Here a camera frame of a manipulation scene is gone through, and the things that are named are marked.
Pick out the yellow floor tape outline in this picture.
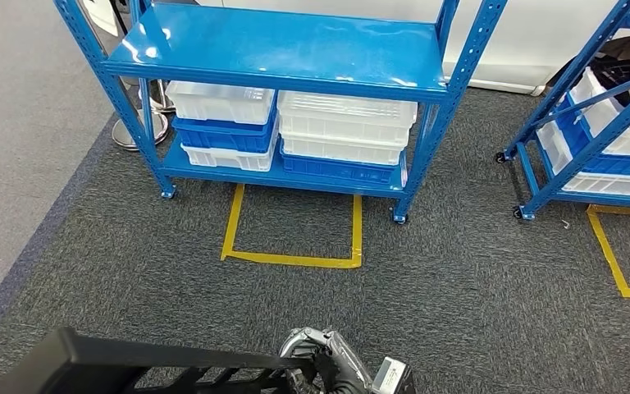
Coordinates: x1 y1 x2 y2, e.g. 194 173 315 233
220 183 364 270
587 204 630 304

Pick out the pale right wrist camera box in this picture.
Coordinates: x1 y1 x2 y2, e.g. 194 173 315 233
372 355 416 394

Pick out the blue steel shelf rack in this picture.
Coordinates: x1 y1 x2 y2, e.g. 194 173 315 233
52 0 509 225
495 0 630 222

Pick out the black plastic panel part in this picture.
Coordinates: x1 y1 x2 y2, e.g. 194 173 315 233
0 327 322 394

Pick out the white car with red stripe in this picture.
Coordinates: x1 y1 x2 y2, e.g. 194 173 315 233
78 0 630 98

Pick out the chrome stanchion post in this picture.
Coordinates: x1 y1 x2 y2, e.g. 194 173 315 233
139 80 179 113
111 106 171 152

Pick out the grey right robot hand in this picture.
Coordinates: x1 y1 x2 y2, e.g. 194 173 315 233
277 326 376 394

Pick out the black plastic moulded part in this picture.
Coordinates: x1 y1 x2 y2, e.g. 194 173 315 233
588 51 630 131

